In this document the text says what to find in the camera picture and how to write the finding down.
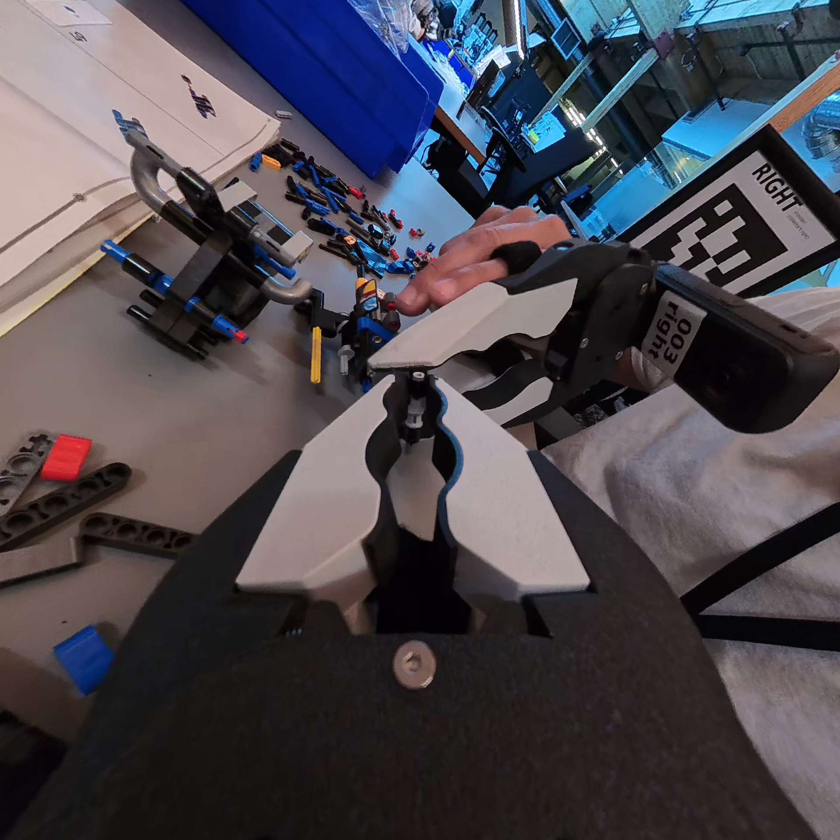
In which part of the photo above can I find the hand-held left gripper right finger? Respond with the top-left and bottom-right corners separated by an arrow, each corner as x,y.
428,375 -> 592,634

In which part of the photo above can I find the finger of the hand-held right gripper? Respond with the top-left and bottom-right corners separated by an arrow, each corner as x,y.
459,357 -> 559,427
367,277 -> 580,371

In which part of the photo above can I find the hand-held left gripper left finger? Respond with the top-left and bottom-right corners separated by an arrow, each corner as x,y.
235,375 -> 408,634

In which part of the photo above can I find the short black lego beam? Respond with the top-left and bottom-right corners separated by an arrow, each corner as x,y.
403,371 -> 431,454

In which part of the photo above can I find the blue yellow lego subassembly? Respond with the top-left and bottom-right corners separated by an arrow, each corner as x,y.
307,276 -> 403,395

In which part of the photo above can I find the pile of loose lego pieces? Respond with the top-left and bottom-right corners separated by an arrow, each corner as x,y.
249,138 -> 441,277

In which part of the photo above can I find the red lego piece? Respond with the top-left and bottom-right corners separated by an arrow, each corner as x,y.
41,434 -> 93,481

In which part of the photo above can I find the large black grey lego chassis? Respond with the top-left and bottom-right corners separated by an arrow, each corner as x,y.
100,128 -> 315,361

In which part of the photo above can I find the blue hollow lego piece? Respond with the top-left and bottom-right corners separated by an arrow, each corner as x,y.
54,623 -> 118,697

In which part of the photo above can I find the dark grey flat lego panel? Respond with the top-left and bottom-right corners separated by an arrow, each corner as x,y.
0,537 -> 86,586

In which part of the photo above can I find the grey lego beam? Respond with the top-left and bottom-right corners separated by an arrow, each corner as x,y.
0,430 -> 55,516

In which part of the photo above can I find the white lego instruction booklet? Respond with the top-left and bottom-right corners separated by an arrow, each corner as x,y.
0,0 -> 282,337

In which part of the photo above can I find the person's right hand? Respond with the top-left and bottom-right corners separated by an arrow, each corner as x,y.
394,205 -> 572,317

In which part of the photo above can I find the framed black white marker sign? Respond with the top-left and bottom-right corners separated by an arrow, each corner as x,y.
617,125 -> 840,296

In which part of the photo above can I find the black office chair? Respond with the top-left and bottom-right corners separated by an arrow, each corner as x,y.
459,85 -> 598,217

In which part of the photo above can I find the grey background table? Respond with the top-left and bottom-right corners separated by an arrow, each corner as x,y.
433,98 -> 490,165

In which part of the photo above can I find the blue plastic storage bin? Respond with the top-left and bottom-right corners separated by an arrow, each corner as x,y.
180,0 -> 447,179

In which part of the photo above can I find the clear plastic bag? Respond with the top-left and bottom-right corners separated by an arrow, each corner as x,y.
348,0 -> 411,53

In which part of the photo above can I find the black chest harness strap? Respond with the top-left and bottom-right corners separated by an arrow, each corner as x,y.
679,502 -> 840,654

